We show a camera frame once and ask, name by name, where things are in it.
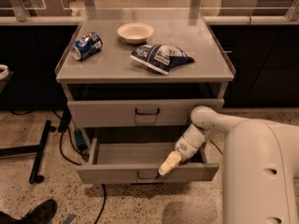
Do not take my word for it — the black metal stand base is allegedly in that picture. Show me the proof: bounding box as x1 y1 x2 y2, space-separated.
0 120 56 184

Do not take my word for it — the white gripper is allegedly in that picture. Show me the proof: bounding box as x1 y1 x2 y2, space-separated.
158 124 215 175

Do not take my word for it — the blue crushed soda can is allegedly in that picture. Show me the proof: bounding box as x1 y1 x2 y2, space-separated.
71 32 103 61

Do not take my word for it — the grey drawer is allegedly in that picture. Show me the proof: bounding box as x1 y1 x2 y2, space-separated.
67 99 224 128
78 137 219 184

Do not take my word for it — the black shoe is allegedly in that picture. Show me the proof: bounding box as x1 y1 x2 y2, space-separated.
0 199 58 224

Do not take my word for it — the grey drawer cabinet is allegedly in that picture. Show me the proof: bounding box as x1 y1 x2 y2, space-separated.
57 8 235 143

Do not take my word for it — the grey top drawer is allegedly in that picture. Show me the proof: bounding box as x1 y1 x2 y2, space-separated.
67 99 224 128

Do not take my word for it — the black floor cable left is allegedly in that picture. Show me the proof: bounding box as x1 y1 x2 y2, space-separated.
52 110 107 224

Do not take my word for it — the white paper bowl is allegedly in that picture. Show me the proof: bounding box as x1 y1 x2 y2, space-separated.
118 22 154 44

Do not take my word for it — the white object at left edge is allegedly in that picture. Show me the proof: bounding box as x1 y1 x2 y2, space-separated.
0 64 9 80

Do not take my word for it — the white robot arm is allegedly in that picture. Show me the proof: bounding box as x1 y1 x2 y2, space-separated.
159 106 299 224

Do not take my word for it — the blue chip bag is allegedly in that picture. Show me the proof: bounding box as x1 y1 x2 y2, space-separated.
130 44 194 75

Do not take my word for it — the blue box behind cabinet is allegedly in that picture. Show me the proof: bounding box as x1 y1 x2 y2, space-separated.
74 130 85 150

